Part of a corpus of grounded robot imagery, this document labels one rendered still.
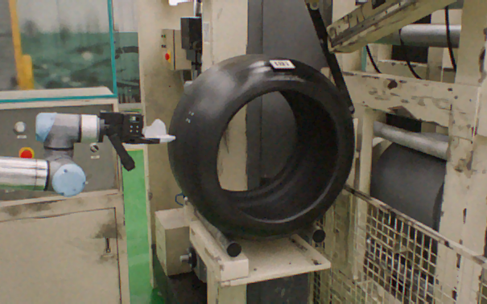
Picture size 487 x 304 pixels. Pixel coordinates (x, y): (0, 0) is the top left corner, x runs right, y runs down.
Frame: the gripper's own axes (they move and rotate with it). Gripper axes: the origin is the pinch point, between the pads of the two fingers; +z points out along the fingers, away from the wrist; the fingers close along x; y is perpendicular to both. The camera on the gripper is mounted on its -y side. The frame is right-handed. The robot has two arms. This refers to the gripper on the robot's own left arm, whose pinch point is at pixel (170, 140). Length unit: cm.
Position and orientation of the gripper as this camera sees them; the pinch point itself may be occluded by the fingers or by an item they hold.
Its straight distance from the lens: 143.4
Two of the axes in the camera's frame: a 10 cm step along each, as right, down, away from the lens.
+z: 9.3, 0.3, 3.7
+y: 1.1, -9.7, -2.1
